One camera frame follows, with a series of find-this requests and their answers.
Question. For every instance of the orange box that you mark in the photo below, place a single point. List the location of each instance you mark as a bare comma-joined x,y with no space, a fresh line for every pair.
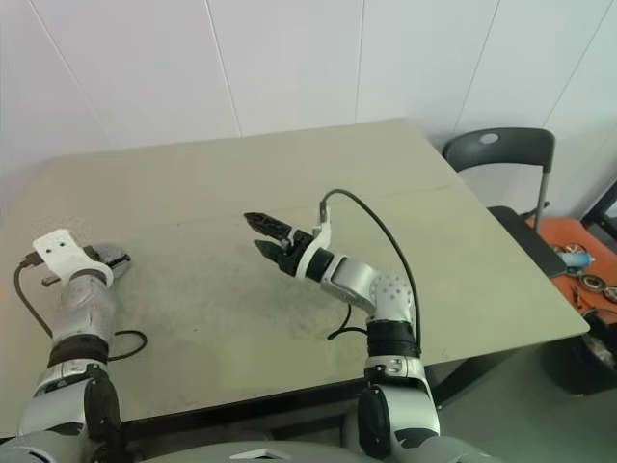
564,226

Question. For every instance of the grey robot torso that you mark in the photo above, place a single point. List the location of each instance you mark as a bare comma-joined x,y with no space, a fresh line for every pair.
193,455

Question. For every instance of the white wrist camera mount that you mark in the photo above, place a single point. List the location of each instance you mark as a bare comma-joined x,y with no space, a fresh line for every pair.
324,230
60,260

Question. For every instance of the blue small item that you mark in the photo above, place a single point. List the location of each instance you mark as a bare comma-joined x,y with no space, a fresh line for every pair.
576,260

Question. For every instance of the small metal parts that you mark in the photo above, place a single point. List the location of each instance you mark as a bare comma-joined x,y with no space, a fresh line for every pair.
569,249

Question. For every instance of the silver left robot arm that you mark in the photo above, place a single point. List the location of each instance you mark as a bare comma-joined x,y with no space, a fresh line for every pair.
82,308

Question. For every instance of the dark cabinet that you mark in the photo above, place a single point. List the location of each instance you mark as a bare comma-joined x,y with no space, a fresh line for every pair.
600,207

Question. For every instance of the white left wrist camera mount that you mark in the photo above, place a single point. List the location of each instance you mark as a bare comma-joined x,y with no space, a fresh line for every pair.
60,260

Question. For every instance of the grey motor rotor disc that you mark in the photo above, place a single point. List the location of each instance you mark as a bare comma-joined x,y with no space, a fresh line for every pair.
108,252

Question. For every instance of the black folding chair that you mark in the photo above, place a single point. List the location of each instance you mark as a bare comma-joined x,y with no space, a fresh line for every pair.
506,144

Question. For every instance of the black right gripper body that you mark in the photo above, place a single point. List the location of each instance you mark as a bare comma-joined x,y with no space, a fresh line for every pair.
294,255

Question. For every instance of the black bucket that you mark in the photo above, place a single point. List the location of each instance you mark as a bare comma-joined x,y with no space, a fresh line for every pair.
569,371

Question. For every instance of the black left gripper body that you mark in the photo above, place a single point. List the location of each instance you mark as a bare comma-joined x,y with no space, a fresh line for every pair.
112,274

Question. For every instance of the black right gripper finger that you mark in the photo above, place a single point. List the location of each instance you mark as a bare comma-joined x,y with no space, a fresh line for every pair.
269,250
267,226

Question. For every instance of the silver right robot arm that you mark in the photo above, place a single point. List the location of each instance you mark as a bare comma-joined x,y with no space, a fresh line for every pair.
356,280

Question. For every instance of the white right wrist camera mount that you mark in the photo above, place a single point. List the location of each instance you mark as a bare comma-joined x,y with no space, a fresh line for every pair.
324,230

